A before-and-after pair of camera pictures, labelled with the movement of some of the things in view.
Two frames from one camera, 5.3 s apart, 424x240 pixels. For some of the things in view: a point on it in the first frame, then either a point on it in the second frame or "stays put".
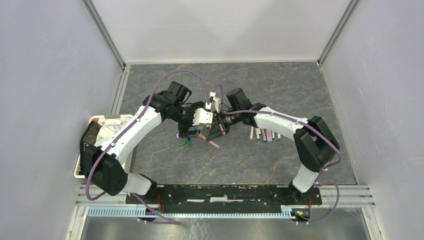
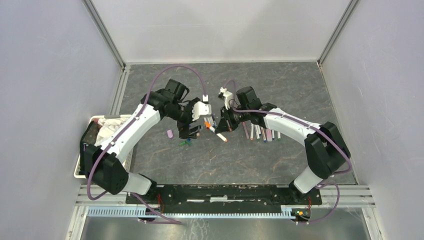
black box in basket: (89, 135) stays put
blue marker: (263, 135) stays put
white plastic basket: (129, 155) stays put
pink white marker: (211, 142) to (245, 130)
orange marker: (251, 133) stays put
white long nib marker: (258, 136) to (222, 137)
